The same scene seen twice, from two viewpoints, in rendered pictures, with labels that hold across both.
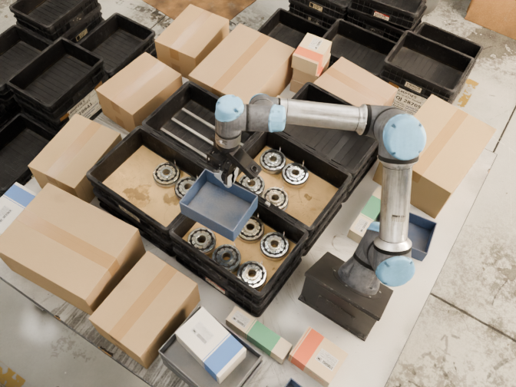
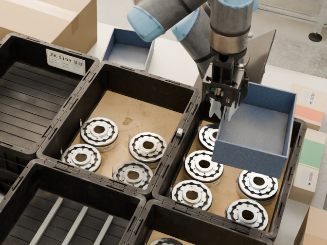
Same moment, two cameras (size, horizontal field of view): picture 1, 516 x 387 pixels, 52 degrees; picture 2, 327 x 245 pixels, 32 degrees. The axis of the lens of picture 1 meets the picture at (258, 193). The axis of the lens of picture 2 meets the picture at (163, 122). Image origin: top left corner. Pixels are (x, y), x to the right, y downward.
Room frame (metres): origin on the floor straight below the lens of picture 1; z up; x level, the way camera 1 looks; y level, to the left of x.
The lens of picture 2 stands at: (1.29, 0.89, 1.99)
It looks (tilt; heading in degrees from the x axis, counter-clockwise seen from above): 46 degrees down; 253
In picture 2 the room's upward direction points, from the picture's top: 6 degrees clockwise
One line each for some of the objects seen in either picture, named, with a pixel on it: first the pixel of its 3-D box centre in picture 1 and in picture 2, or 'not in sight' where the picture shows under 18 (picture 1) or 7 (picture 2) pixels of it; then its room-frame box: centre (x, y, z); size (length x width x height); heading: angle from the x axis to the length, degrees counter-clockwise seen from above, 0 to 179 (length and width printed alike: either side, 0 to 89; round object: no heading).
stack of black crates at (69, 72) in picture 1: (67, 100); not in sight; (1.88, 1.06, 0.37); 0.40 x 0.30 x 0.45; 150
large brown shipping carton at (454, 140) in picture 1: (433, 155); (24, 24); (1.33, -0.72, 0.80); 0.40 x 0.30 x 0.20; 145
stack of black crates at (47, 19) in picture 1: (64, 29); not in sight; (2.42, 1.21, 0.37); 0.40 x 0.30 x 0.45; 151
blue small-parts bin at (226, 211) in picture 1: (219, 204); (255, 126); (0.85, 0.12, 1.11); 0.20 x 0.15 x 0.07; 63
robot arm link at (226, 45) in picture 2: (227, 136); (230, 35); (0.94, 0.10, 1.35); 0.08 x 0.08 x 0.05
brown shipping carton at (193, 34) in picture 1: (193, 43); not in sight; (1.93, 0.35, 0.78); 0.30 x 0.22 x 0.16; 154
